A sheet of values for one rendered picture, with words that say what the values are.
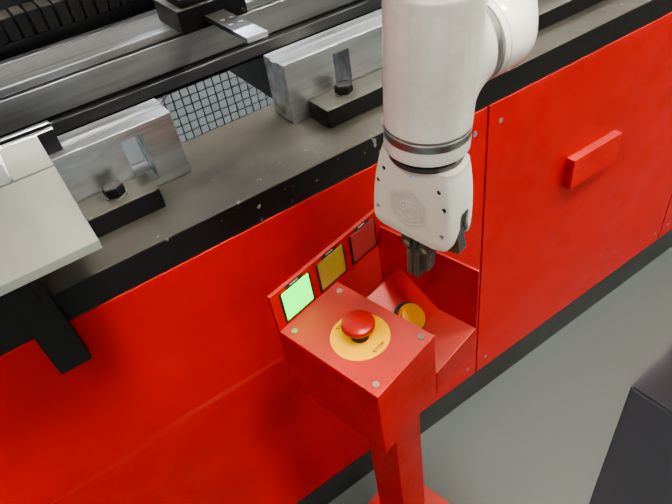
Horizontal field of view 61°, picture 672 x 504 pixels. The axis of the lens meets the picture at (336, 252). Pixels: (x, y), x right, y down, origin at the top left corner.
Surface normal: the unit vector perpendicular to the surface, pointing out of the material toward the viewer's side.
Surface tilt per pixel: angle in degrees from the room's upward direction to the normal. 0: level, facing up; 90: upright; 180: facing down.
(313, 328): 0
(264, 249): 90
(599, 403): 0
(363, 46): 90
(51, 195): 0
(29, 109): 90
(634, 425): 90
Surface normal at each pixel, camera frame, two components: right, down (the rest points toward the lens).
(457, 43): 0.36, 0.65
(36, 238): -0.13, -0.74
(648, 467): -0.78, 0.49
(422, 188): -0.62, 0.56
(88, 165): 0.56, 0.49
